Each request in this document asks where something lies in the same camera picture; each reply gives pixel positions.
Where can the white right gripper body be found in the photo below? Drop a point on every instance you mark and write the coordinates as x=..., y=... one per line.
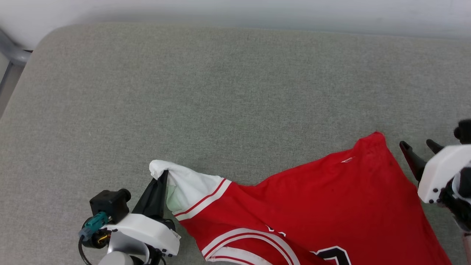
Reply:
x=438, y=173

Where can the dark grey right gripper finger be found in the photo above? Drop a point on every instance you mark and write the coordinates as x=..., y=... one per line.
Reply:
x=434, y=146
x=414, y=162

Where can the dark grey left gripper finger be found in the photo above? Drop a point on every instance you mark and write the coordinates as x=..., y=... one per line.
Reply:
x=146, y=200
x=162, y=198

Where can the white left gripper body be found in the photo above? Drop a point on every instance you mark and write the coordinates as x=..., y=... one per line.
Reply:
x=151, y=230

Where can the red and white basketball jersey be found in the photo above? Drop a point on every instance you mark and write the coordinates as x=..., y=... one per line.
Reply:
x=331, y=206

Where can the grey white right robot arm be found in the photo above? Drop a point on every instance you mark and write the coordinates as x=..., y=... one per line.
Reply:
x=461, y=206

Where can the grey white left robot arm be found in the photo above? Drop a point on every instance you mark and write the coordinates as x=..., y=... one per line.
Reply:
x=121, y=254

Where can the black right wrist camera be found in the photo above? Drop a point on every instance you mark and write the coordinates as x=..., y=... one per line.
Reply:
x=464, y=130

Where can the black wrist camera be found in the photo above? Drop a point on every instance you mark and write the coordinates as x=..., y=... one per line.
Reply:
x=464, y=130
x=110, y=204

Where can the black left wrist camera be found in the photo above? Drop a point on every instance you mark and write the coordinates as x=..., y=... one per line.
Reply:
x=110, y=204

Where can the grey metal pipe frame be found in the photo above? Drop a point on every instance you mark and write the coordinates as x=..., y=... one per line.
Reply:
x=13, y=53

